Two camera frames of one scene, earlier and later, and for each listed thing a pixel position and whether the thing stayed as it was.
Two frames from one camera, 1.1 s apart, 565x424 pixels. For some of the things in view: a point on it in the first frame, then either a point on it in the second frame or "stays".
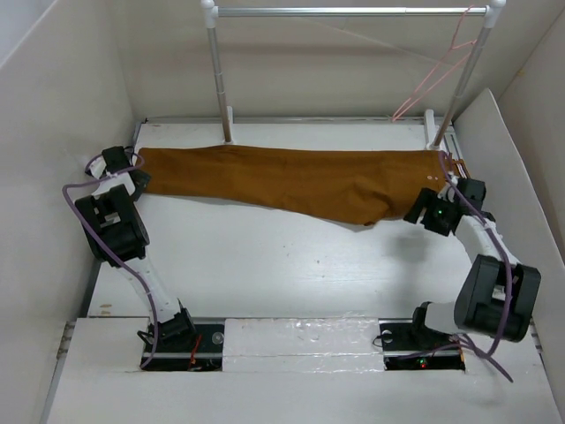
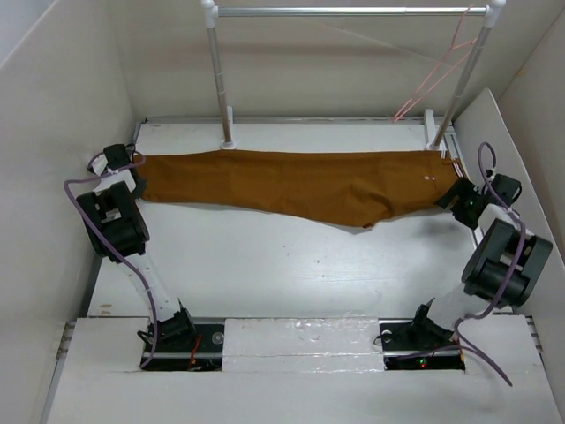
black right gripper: [427, 198] → [463, 188]
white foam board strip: [305, 344] stays
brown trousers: [361, 185] stays
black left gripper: [144, 181] stays
